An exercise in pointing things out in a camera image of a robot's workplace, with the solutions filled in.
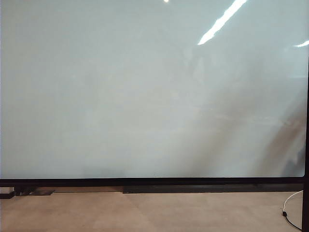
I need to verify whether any black cable with plug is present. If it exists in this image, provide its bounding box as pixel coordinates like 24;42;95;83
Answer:
281;210;302;230

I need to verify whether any white glass whiteboard black frame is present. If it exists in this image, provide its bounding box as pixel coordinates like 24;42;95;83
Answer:
0;0;309;187

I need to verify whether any black stand post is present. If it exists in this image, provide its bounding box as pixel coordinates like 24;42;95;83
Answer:
300;177;309;232

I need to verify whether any black stand foot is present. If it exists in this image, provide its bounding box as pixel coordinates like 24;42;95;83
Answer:
0;186;56;200

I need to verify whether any white cable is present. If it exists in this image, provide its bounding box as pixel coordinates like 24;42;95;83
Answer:
281;190;304;213

